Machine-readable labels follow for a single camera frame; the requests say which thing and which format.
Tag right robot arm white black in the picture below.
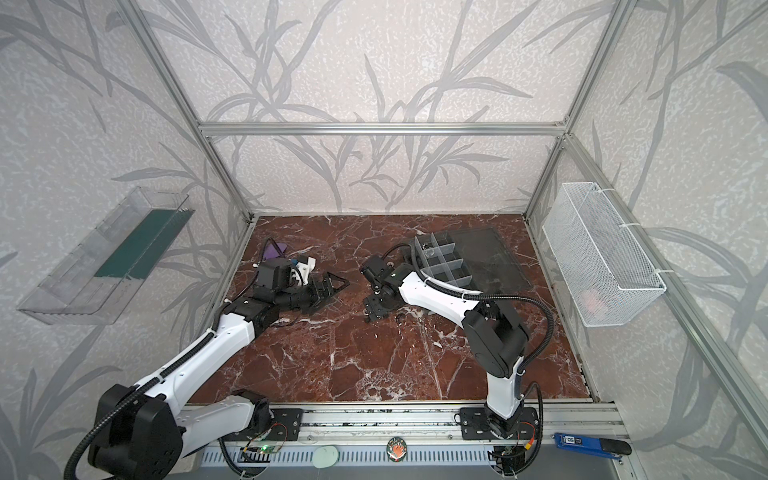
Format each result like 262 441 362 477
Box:
361 264 554 439

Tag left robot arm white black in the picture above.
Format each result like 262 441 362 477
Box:
64 272 350 479

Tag purple pink spatula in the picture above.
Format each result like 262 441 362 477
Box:
262 239 287 259

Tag clear compartment organizer box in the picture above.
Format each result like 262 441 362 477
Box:
411 227 531 294

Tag round red sticker button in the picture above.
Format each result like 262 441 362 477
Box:
386 437 408 463

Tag white oval puck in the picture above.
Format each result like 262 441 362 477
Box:
311 445 340 469

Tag blue black handheld tool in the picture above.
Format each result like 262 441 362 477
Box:
553 432 632 460

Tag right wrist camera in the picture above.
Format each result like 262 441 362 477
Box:
360 255 394 284

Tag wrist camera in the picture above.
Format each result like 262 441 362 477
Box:
256 255 316 291
360 255 394 284

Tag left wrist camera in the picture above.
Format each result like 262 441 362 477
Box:
256 255 316 291

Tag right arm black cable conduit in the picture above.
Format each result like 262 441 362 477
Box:
380 242 555 376

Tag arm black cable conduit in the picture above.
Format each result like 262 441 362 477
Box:
63 329 217 480
380 242 555 376

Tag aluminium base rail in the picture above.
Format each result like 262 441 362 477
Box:
201 400 629 474

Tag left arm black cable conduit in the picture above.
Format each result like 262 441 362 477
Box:
63 329 217 480

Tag aluminium frame crossbar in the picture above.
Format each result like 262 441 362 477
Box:
198 122 565 137

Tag clear wall tray green mat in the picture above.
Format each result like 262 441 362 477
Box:
17 187 194 325

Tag white wire mesh basket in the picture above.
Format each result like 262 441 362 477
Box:
543 182 666 328

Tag aluminium frame post left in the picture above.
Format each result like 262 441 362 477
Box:
117 0 254 222

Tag aluminium frame post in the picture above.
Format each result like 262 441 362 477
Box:
523 0 637 222
117 0 254 222

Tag aluminium frame post right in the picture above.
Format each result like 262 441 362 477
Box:
523 0 637 222

